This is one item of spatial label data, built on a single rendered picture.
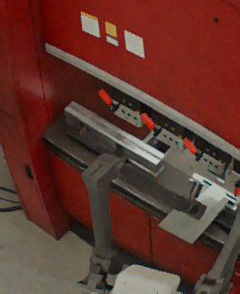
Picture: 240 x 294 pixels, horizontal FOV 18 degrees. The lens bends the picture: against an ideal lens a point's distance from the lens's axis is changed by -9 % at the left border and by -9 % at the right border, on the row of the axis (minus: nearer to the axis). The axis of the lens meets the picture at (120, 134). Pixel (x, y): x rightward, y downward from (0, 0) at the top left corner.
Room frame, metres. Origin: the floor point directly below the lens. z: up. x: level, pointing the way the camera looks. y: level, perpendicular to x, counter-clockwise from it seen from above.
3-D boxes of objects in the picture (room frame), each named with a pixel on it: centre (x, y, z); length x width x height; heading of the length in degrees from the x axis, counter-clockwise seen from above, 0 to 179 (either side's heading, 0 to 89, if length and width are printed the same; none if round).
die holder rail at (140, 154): (2.09, 0.03, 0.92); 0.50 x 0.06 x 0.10; 46
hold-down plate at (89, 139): (2.08, 0.10, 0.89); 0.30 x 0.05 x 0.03; 46
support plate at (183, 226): (1.60, -0.26, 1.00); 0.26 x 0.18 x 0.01; 136
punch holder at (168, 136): (1.86, -0.20, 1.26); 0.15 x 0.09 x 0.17; 46
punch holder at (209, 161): (1.72, -0.35, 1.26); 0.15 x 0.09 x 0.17; 46
